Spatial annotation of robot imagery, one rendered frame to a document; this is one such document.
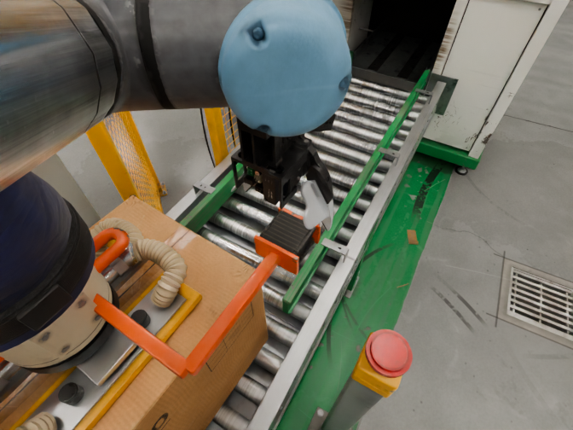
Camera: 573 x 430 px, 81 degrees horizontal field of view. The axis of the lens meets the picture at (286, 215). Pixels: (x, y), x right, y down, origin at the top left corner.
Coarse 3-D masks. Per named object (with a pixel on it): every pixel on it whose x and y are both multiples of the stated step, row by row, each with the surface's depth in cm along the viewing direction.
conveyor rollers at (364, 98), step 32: (352, 96) 186; (384, 96) 186; (352, 128) 168; (384, 128) 169; (384, 160) 151; (256, 192) 139; (224, 224) 129; (256, 256) 119; (320, 288) 111; (256, 384) 93; (224, 416) 87
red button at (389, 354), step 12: (372, 336) 52; (384, 336) 52; (396, 336) 52; (372, 348) 51; (384, 348) 51; (396, 348) 51; (408, 348) 51; (372, 360) 50; (384, 360) 50; (396, 360) 50; (408, 360) 50; (384, 372) 49; (396, 372) 49
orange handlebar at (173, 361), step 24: (96, 240) 58; (120, 240) 57; (96, 264) 54; (264, 264) 54; (240, 288) 52; (96, 312) 49; (120, 312) 49; (240, 312) 50; (144, 336) 47; (216, 336) 47; (0, 360) 46; (168, 360) 45; (192, 360) 45
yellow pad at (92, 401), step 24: (192, 288) 65; (144, 312) 59; (168, 312) 61; (168, 336) 60; (144, 360) 57; (72, 384) 51; (120, 384) 54; (48, 408) 51; (72, 408) 51; (96, 408) 52
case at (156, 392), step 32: (96, 224) 77; (160, 224) 77; (192, 256) 72; (224, 256) 72; (128, 288) 67; (224, 288) 67; (192, 320) 63; (256, 320) 82; (224, 352) 72; (256, 352) 95; (32, 384) 56; (160, 384) 56; (192, 384) 64; (224, 384) 82; (0, 416) 53; (128, 416) 53; (160, 416) 58; (192, 416) 72
